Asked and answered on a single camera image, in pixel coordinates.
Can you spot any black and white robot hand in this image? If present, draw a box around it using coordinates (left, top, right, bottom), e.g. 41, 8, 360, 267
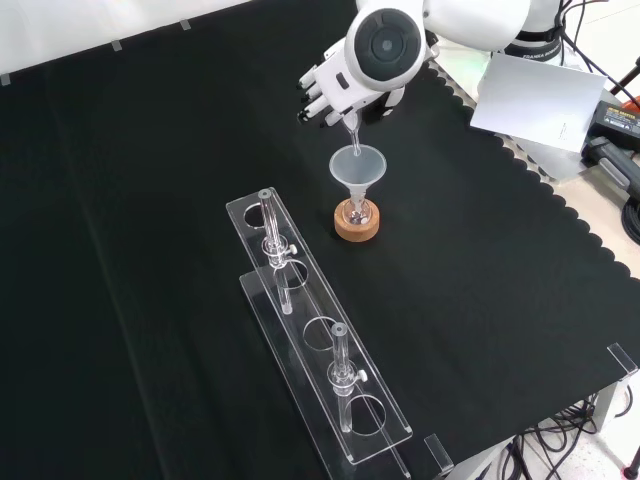
295, 37, 407, 129

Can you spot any clear weighing funnel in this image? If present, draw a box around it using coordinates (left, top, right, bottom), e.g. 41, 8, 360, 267
342, 112, 364, 158

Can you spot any translucent plastic funnel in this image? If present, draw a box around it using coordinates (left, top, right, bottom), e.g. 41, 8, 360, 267
328, 143, 388, 211

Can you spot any clear round-bottom flask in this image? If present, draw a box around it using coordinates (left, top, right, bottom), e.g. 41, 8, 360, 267
344, 197, 374, 226

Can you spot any clear funnel stand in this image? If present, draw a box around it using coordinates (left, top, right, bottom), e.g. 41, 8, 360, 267
224, 187, 414, 480

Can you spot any white paper sheet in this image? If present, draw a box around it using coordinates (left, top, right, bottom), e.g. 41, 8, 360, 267
469, 53, 609, 151

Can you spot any black cloth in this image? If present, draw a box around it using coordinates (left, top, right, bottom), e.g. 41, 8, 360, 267
0, 0, 640, 480

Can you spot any black power unit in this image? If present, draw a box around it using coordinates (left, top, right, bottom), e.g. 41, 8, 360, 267
582, 98, 640, 150

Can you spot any black hand tool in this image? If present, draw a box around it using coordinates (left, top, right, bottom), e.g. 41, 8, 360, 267
582, 135, 640, 194

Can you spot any black tripod leg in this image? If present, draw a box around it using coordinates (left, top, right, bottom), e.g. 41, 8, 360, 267
607, 53, 640, 109

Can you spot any cork ring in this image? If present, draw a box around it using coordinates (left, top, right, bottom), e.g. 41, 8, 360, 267
333, 198, 381, 243

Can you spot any coiled black cable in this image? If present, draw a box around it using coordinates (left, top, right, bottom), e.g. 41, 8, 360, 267
619, 195, 640, 242

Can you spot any black cable bundle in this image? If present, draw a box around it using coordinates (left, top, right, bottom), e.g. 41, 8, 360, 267
497, 392, 604, 480

